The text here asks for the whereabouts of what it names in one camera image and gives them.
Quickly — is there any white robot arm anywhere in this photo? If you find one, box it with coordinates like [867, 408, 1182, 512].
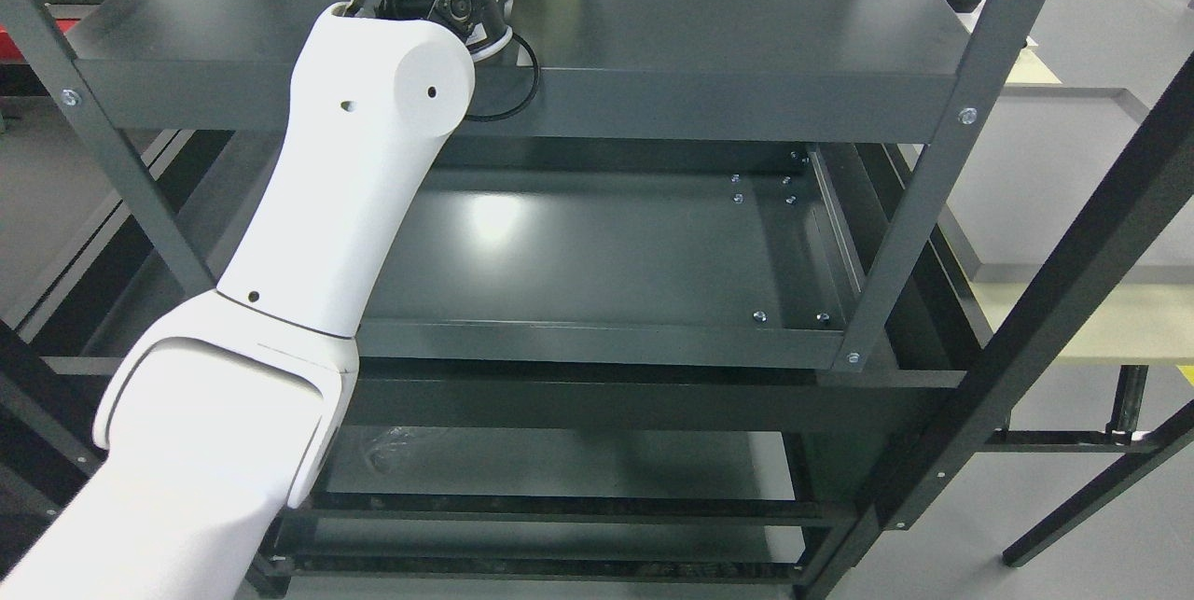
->
[4, 0, 513, 599]

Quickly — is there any grey metal shelf unit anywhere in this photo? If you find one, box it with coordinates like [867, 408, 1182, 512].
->
[25, 0, 1044, 373]

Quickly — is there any dark metal shelf rack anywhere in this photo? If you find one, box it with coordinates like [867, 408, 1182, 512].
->
[0, 49, 1194, 600]

